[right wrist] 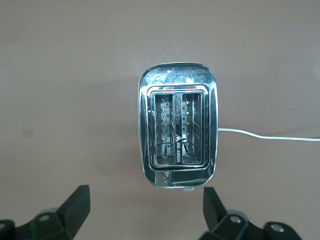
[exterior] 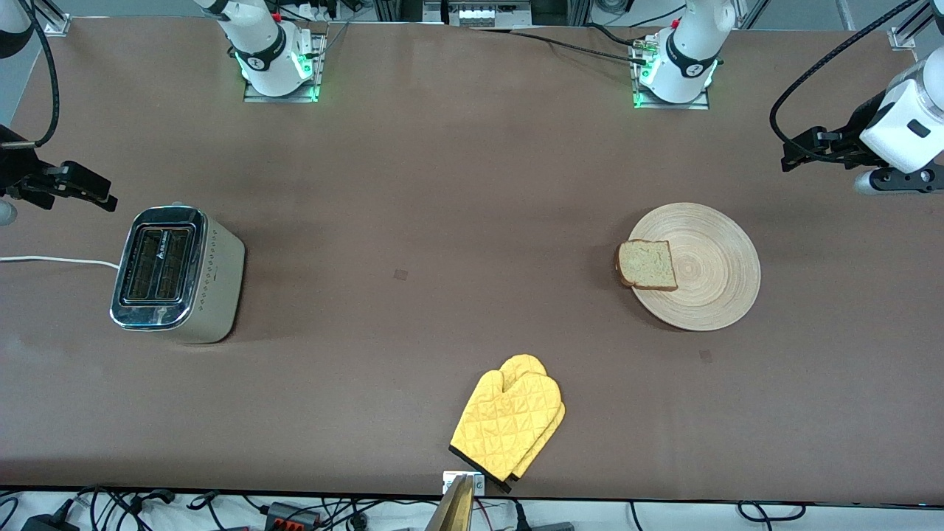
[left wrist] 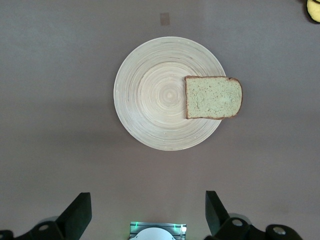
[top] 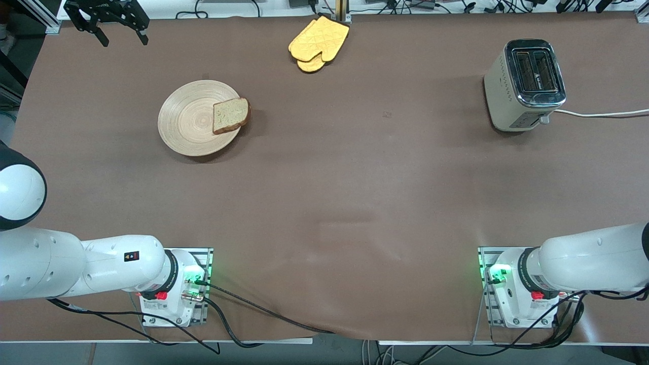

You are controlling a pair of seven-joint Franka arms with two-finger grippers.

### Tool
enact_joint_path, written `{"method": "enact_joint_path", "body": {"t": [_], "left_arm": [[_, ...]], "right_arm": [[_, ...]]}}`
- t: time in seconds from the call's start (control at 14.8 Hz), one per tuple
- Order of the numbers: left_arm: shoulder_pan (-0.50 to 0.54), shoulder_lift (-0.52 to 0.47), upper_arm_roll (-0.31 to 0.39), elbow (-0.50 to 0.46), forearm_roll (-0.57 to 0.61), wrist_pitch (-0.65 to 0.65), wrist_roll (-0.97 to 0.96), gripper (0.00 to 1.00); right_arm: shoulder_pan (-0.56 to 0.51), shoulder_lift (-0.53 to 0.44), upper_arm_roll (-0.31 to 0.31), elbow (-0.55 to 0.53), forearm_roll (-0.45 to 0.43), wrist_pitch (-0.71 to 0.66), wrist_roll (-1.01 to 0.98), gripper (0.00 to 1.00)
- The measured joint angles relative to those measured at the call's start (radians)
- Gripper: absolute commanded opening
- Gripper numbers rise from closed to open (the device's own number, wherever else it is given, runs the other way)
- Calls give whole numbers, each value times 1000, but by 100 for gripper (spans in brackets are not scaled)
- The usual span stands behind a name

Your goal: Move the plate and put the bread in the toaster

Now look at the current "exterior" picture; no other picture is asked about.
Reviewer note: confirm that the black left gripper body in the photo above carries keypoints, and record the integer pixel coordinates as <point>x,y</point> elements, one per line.
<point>846,142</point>

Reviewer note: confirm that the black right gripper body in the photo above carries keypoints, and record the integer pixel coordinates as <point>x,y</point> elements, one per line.
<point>16,175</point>

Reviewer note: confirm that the round wooden plate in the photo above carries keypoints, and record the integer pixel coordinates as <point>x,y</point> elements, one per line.
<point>715,273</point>

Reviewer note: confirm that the brown bread slice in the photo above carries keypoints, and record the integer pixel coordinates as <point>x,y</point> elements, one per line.
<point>647,264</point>

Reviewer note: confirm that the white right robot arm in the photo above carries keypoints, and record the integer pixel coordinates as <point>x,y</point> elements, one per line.
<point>258,37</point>

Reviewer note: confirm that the chrome two-slot toaster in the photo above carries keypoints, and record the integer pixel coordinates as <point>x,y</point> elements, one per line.
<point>177,273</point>

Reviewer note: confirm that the black power adapter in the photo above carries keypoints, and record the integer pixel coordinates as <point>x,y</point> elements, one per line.
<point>48,524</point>

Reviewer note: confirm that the white power strip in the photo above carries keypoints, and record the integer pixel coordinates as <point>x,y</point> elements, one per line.
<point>487,15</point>

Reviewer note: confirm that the yellow quilted oven mitt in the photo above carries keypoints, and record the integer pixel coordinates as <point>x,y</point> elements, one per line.
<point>525,364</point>
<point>501,428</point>

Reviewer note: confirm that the orange black connector box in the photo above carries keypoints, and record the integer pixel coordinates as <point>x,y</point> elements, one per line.
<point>291,515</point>

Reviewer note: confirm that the black plug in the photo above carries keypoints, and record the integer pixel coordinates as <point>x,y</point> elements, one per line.
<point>542,526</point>

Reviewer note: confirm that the gold metal bar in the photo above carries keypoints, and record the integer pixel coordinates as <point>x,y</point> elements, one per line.
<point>453,509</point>

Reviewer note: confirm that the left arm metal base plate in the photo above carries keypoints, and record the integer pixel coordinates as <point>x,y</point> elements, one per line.
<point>700,105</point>

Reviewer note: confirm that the aluminium frame corner post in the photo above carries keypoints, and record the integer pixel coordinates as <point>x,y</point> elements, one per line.
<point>911,33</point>
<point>53,21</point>

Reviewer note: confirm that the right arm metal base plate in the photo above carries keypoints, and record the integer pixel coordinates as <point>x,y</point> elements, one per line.
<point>254,94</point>

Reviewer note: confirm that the silver metal bracket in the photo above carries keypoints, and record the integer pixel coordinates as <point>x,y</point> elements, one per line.
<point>479,483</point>

